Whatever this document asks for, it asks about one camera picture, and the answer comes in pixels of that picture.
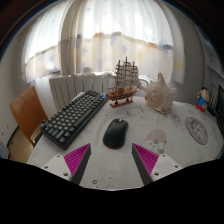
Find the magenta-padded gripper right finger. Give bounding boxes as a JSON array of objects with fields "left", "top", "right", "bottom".
[{"left": 131, "top": 142, "right": 184, "bottom": 186}]

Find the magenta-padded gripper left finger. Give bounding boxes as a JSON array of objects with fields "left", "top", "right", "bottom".
[{"left": 42, "top": 143, "right": 92, "bottom": 185}]

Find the black computer mouse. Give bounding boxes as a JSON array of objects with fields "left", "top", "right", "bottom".
[{"left": 102, "top": 118, "right": 130, "bottom": 150}]

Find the white printed tablecloth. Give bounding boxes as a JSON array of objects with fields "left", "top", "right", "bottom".
[{"left": 27, "top": 91, "right": 224, "bottom": 191}]

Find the dark mechanical keyboard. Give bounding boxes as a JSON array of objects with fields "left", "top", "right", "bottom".
[{"left": 40, "top": 89, "right": 109, "bottom": 151}]

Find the large white conch shell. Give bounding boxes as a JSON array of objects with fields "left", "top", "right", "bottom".
[{"left": 142, "top": 72, "right": 178, "bottom": 116}]

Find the wooden chair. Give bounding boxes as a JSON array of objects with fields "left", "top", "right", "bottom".
[{"left": 7, "top": 86, "right": 49, "bottom": 164}]

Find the wooden sailing ship model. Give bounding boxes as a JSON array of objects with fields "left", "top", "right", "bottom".
[{"left": 106, "top": 56, "right": 143, "bottom": 109}]

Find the white radiator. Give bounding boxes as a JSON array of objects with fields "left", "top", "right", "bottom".
[{"left": 48, "top": 71, "right": 116, "bottom": 112}]

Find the white radiator pipe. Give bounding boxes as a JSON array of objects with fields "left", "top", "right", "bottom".
[{"left": 138, "top": 76, "right": 152, "bottom": 90}]

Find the cartoon boy figurine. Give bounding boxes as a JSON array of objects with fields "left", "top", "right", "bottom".
[{"left": 195, "top": 86, "right": 212, "bottom": 113}]

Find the black monitor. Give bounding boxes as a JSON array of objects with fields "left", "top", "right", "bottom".
[{"left": 214, "top": 84, "right": 224, "bottom": 118}]

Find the white star-print curtain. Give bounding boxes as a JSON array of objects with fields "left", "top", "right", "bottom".
[{"left": 21, "top": 0, "right": 186, "bottom": 84}]

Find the white wall shelf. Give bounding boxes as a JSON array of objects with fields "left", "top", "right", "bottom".
[{"left": 199, "top": 33, "right": 224, "bottom": 79}]

